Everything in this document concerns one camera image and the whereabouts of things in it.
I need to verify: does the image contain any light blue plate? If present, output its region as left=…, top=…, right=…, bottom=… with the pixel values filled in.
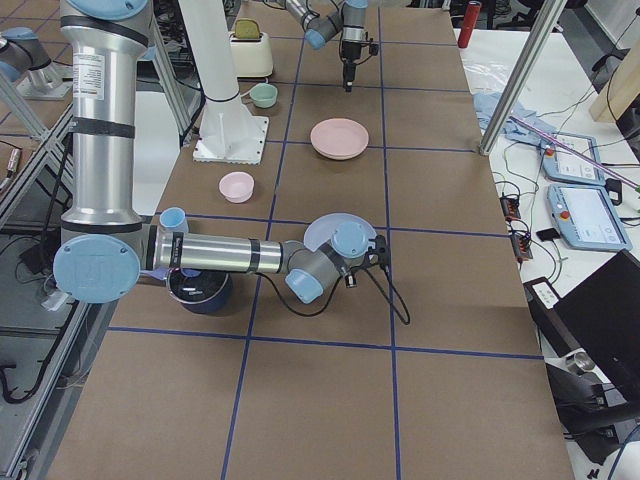
left=303, top=212, right=377, bottom=251

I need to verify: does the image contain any pink plate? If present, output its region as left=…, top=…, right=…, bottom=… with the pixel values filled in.
left=310, top=118, right=369, bottom=160

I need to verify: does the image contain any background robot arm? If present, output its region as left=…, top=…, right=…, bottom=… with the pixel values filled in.
left=1, top=27, right=73, bottom=101

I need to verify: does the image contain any green bowl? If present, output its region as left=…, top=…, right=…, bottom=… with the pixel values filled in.
left=249, top=83, right=278, bottom=109

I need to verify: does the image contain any cream toaster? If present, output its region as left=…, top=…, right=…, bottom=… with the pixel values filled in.
left=229, top=18, right=274, bottom=78

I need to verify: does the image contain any red cylinder bottle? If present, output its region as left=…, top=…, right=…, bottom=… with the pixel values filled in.
left=457, top=1, right=482, bottom=49

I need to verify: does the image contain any blue cloth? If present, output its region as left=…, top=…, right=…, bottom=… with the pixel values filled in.
left=472, top=91, right=551, bottom=146

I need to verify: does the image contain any pink bowl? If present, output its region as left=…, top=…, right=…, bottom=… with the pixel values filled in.
left=218, top=171, right=255, bottom=203

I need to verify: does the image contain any dark blue pot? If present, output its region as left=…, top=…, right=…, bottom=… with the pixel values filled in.
left=141, top=268, right=233, bottom=314

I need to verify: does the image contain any orange circuit board upper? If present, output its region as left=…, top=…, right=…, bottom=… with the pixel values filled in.
left=500, top=196, right=522, bottom=221

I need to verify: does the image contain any orange circuit board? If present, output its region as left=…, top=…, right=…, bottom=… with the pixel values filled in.
left=510, top=231, right=533, bottom=263
left=500, top=196, right=522, bottom=221

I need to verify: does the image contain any orange circuit board lower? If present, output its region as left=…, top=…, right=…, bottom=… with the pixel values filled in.
left=510, top=231, right=533, bottom=263

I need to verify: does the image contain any glass pot lid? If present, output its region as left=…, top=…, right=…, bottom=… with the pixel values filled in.
left=166, top=269, right=228, bottom=304

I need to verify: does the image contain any white power strip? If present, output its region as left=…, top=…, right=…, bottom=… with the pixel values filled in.
left=532, top=282, right=559, bottom=309

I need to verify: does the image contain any light blue cup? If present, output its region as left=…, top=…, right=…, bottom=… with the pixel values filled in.
left=159, top=207, right=189, bottom=233

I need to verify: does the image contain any upper teach pendant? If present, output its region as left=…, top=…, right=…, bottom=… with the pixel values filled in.
left=540, top=133, right=605, bottom=186

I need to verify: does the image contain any teach pendant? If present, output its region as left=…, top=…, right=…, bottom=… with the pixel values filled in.
left=547, top=183, right=633, bottom=252
left=540, top=133, right=605, bottom=186

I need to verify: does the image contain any lower teach pendant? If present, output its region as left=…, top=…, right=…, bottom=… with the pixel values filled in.
left=547, top=183, right=633, bottom=252

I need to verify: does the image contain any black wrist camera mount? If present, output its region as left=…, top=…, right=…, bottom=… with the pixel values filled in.
left=367, top=234, right=390, bottom=272

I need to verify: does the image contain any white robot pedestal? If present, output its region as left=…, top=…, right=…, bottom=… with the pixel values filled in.
left=179, top=0, right=269, bottom=165

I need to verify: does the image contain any aluminium frame post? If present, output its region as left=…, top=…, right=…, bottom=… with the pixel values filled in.
left=478, top=0, right=567, bottom=156

